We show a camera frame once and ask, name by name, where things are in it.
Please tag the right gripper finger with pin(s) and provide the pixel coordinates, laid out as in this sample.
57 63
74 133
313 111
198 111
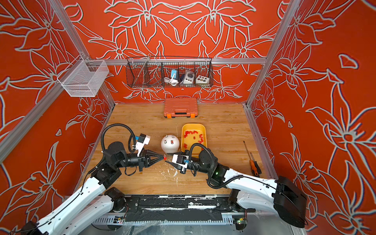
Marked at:
171 159
180 168

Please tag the white dome with screws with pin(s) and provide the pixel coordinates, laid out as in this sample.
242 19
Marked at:
170 144

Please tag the yellow plastic tray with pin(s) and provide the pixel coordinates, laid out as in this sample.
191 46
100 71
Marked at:
193 133

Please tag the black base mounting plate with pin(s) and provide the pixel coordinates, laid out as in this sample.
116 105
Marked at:
199 209

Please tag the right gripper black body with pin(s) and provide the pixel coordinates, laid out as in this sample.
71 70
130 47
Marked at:
197 166

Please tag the white power adapter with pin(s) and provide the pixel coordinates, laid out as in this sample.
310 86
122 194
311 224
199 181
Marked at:
188 78

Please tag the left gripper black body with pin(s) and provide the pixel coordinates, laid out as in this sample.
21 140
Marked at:
132 161

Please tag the orange handled screwdriver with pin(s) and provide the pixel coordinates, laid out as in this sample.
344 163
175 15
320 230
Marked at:
255 169

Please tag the orange tool case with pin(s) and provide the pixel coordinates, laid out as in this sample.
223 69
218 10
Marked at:
180 107

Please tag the white socket block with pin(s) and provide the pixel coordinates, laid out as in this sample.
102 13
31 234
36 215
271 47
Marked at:
202 80

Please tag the blue white small box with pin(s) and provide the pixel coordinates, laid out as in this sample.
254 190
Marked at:
173 74

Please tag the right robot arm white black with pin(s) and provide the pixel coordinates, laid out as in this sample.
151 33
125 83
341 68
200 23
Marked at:
277 196

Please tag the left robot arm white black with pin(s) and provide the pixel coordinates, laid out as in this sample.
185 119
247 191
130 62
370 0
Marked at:
103 176

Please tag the clear plastic wall bin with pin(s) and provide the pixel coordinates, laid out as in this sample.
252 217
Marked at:
83 80

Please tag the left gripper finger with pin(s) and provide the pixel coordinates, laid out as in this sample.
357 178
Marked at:
151 161
151 155

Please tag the black wire wall basket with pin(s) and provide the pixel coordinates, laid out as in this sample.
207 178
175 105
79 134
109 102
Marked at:
154 71

